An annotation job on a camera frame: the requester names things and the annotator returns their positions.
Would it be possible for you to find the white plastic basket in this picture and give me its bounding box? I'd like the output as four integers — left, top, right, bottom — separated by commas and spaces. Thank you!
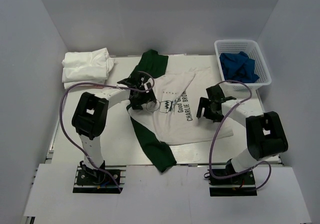
214, 39, 272, 91

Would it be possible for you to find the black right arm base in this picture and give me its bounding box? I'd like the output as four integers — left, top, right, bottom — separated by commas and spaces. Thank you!
203, 170, 257, 197

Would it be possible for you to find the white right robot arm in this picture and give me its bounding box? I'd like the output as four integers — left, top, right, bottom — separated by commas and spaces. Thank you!
196, 84, 289, 184

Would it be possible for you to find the white green raglan t-shirt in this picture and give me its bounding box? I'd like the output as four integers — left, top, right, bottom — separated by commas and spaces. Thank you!
127, 49, 218, 173

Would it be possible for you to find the blue crumpled t-shirt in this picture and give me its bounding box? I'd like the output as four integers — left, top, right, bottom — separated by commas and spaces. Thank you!
219, 51, 260, 83

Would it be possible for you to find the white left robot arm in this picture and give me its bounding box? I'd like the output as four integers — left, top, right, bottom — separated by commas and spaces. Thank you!
71, 71, 156, 184

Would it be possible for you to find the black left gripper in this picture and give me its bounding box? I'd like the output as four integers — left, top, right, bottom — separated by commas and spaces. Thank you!
129, 82, 156, 109

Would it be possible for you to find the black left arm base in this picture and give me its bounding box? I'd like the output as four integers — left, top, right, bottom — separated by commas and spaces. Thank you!
72, 161, 126, 194

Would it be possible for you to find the folded white t-shirt stack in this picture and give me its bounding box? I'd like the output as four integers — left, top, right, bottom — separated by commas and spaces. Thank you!
62, 48, 116, 89

